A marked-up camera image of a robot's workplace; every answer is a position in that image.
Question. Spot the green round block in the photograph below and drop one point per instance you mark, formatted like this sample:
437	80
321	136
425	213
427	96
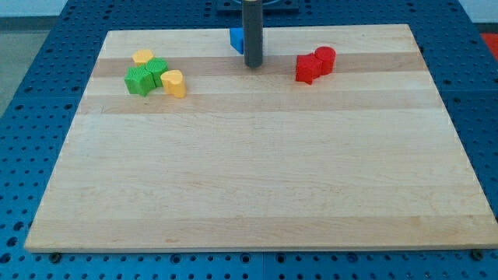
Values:
157	66

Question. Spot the yellow heart block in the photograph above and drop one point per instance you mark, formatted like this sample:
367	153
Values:
174	83

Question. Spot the wooden board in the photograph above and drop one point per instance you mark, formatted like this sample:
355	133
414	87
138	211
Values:
364	158

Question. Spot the yellow hexagon block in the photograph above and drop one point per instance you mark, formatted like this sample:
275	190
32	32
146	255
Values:
142	56

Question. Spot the green star block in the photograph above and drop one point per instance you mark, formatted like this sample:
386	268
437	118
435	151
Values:
139	80

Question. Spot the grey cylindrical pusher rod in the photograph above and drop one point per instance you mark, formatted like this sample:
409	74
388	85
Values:
252	21

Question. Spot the red cylinder block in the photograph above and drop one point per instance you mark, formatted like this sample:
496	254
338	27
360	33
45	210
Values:
327	56

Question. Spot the red star block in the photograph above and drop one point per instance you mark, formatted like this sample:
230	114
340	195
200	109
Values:
308	68

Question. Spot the blue block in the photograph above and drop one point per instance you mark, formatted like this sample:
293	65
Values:
237	39

